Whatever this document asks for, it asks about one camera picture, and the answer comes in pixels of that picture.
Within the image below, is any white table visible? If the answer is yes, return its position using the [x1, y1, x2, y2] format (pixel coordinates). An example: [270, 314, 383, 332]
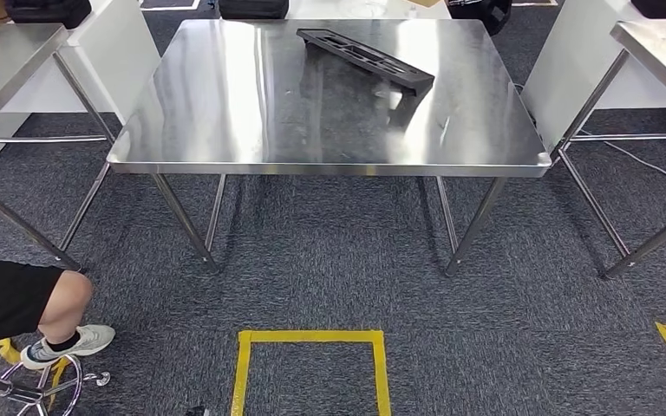
[285, 0, 454, 21]

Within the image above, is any chrome stool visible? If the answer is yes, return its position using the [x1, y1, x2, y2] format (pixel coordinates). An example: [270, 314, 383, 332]
[0, 354, 112, 416]

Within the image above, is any yellow floor tape strip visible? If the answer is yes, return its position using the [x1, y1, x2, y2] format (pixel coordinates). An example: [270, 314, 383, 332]
[0, 338, 70, 410]

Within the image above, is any white cabinet panel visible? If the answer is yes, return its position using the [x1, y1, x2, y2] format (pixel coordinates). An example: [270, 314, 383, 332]
[0, 0, 162, 166]
[521, 0, 666, 155]

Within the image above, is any black plastic bumper bracket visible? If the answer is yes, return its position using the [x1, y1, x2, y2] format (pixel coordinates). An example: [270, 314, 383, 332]
[296, 27, 436, 98]

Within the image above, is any person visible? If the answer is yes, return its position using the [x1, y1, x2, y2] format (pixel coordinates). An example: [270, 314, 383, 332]
[0, 253, 117, 374]
[447, 0, 513, 36]

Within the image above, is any black zip case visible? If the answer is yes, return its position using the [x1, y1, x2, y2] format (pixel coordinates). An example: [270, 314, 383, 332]
[218, 0, 291, 21]

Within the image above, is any white power cable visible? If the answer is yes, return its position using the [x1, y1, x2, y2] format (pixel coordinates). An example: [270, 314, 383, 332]
[579, 128, 666, 195]

